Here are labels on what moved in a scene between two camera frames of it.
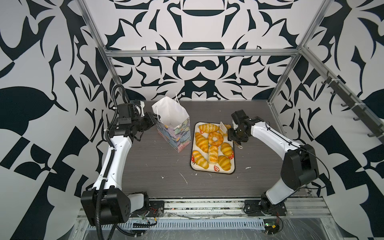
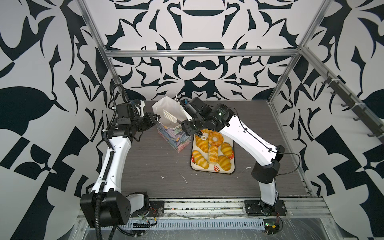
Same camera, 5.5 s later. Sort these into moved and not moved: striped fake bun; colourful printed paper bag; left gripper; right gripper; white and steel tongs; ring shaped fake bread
Moved: white and steel tongs; right gripper
Not moved: striped fake bun; left gripper; ring shaped fake bread; colourful printed paper bag
